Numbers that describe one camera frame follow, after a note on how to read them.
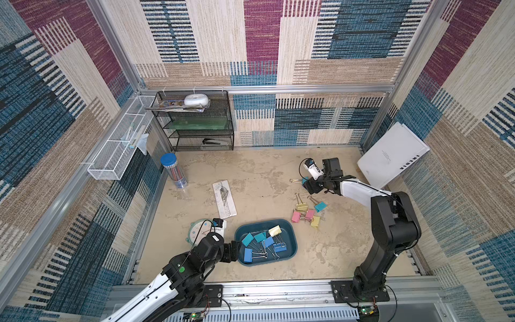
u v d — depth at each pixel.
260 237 0.84
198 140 1.19
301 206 0.97
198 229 0.87
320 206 0.96
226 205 0.97
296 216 0.92
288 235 0.87
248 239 0.86
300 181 1.03
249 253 0.82
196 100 0.89
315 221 0.89
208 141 1.12
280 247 0.83
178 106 0.92
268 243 0.85
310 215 0.91
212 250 0.57
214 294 0.73
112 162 0.92
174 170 0.94
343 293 0.73
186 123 0.99
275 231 0.87
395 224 0.49
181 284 0.53
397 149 0.90
